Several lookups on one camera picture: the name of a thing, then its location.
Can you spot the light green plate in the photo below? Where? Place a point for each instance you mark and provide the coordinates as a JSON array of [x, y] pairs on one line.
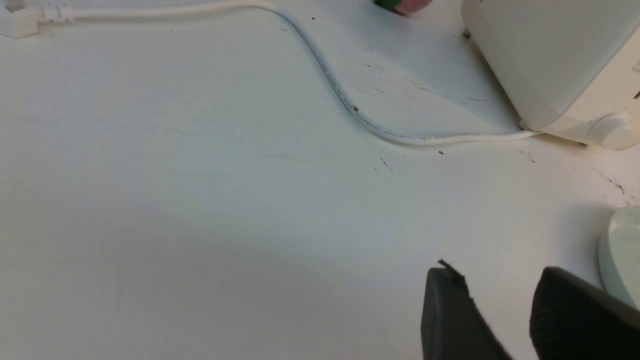
[[619, 256]]

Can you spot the white toaster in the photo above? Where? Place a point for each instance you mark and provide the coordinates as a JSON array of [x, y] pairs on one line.
[[570, 68]]

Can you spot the pink peach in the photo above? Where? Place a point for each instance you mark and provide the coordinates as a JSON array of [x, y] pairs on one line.
[[404, 7]]

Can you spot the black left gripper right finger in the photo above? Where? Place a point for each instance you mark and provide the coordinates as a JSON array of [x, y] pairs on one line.
[[572, 319]]

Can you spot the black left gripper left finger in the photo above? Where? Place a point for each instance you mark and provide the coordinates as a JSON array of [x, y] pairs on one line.
[[452, 326]]

